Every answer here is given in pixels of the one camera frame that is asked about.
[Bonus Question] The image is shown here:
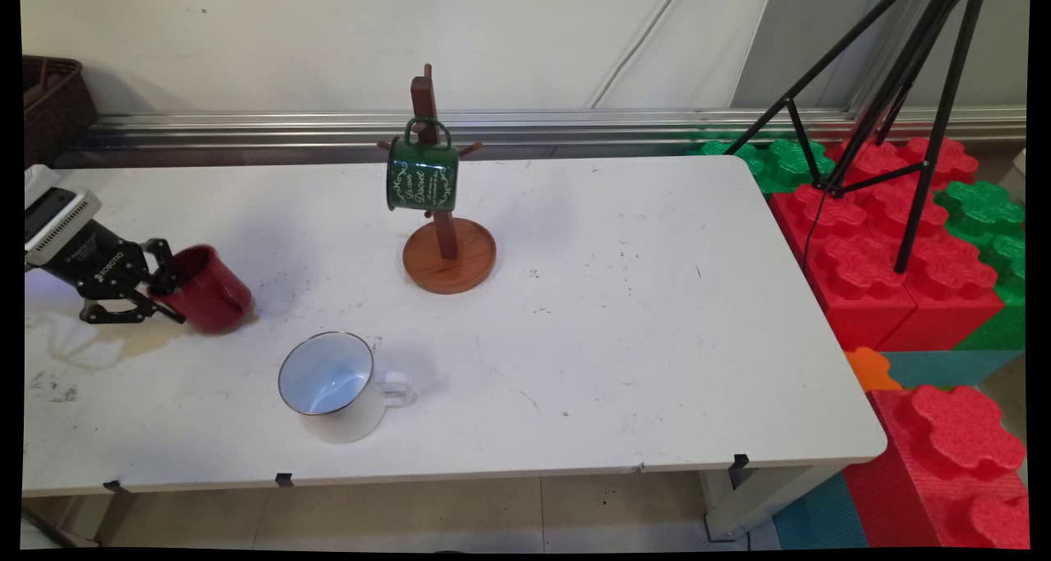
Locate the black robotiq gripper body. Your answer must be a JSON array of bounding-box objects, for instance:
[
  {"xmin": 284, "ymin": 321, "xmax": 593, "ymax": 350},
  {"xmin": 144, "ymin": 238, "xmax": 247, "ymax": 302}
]
[{"xmin": 37, "ymin": 219, "xmax": 157, "ymax": 304}]

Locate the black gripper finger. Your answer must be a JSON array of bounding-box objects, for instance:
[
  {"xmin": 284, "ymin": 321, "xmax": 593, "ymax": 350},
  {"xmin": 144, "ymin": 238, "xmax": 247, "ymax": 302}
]
[
  {"xmin": 138, "ymin": 237, "xmax": 179, "ymax": 297},
  {"xmin": 79, "ymin": 292, "xmax": 186, "ymax": 326}
]

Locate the red enamel mug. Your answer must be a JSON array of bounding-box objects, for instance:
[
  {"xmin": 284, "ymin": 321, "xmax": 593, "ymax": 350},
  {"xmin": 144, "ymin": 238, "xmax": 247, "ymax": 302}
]
[{"xmin": 148, "ymin": 244, "xmax": 255, "ymax": 335}]

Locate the brown wicker basket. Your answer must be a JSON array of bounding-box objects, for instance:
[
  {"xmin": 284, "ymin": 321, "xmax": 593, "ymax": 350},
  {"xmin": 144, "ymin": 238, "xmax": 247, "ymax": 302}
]
[{"xmin": 23, "ymin": 55, "xmax": 99, "ymax": 168}]

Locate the green enamel mug white print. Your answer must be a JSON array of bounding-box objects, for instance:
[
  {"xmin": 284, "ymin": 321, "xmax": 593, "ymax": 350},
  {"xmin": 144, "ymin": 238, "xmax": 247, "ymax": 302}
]
[{"xmin": 385, "ymin": 117, "xmax": 460, "ymax": 214}]

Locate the brown wooden mug tree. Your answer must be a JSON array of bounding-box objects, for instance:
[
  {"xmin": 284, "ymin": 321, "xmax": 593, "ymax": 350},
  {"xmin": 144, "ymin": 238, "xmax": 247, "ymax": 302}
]
[{"xmin": 377, "ymin": 64, "xmax": 498, "ymax": 296}]

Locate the green foam building block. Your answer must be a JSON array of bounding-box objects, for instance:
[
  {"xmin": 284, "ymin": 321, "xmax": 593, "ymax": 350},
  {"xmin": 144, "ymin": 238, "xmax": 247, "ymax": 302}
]
[
  {"xmin": 686, "ymin": 138, "xmax": 835, "ymax": 194},
  {"xmin": 934, "ymin": 181, "xmax": 1027, "ymax": 351}
]

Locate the white table leg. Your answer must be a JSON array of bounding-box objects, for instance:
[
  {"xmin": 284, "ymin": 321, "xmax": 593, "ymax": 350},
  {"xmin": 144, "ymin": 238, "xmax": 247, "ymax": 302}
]
[{"xmin": 698, "ymin": 462, "xmax": 847, "ymax": 543}]

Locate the teal foam block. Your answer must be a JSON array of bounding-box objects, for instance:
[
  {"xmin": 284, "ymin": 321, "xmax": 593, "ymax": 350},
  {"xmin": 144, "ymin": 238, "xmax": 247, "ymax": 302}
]
[
  {"xmin": 880, "ymin": 350, "xmax": 1026, "ymax": 390},
  {"xmin": 772, "ymin": 471, "xmax": 870, "ymax": 550}
]

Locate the orange foam piece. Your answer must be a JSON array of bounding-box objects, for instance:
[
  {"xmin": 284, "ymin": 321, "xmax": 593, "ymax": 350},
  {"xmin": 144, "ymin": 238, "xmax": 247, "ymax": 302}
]
[{"xmin": 844, "ymin": 347, "xmax": 902, "ymax": 393}]

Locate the red foam building block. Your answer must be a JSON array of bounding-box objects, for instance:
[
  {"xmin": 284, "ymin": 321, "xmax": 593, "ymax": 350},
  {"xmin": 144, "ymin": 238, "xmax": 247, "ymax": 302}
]
[
  {"xmin": 768, "ymin": 136, "xmax": 1007, "ymax": 353},
  {"xmin": 843, "ymin": 384, "xmax": 1030, "ymax": 550}
]

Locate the black tripod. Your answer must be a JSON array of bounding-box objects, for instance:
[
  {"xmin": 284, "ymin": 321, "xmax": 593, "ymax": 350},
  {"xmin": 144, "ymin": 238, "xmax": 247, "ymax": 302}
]
[{"xmin": 723, "ymin": 0, "xmax": 989, "ymax": 274}]

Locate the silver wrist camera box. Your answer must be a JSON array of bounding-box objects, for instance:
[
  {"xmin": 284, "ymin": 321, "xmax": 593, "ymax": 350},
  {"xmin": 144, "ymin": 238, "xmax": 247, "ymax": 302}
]
[{"xmin": 25, "ymin": 185, "xmax": 103, "ymax": 269}]

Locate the aluminium wall rail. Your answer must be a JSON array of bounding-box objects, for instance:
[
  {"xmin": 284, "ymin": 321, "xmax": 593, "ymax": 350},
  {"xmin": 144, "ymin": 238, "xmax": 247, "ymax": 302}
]
[{"xmin": 53, "ymin": 108, "xmax": 1027, "ymax": 168}]

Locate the white wall cable conduit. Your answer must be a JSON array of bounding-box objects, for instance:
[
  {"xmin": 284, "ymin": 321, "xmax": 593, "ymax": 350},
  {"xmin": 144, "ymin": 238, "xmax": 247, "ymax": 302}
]
[{"xmin": 586, "ymin": 0, "xmax": 687, "ymax": 110}]

